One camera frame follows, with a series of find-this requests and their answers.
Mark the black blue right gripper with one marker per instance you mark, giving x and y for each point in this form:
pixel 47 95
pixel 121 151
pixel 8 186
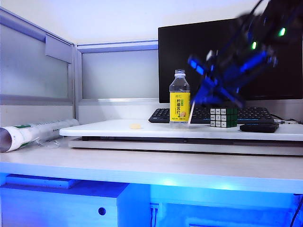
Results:
pixel 236 71

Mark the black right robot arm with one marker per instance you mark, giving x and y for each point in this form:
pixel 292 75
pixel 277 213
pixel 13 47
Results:
pixel 272 19

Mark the clear bottle yellow label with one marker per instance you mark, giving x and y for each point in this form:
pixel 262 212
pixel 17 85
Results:
pixel 180 106

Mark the black rubik's cube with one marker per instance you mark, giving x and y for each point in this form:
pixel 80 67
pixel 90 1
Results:
pixel 223 118

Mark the black smartphone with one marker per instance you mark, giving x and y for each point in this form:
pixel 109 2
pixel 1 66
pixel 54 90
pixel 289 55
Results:
pixel 258 128

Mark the black computer monitor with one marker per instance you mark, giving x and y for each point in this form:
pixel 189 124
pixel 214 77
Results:
pixel 180 59

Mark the black computer keyboard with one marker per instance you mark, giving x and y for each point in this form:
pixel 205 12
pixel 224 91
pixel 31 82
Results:
pixel 161 116

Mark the small pale yellow lump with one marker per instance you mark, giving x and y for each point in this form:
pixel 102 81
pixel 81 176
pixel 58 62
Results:
pixel 135 126

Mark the frosted glass partition panel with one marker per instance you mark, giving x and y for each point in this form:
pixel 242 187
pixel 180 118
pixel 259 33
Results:
pixel 28 71
pixel 118 75

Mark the white desk riser platform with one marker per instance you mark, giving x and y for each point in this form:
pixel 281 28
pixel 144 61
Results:
pixel 106 130

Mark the white desk support panel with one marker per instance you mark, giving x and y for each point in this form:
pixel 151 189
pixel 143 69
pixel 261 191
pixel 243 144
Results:
pixel 133 208

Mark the clear plastic wrap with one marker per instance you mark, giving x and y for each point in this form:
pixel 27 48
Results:
pixel 47 143

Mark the white green rolled tube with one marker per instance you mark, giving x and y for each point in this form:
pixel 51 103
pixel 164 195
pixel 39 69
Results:
pixel 28 134

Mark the thin white board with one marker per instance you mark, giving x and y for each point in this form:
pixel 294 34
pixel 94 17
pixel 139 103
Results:
pixel 40 181

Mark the white drawer cabinet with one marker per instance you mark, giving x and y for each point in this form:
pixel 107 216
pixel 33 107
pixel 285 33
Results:
pixel 47 208

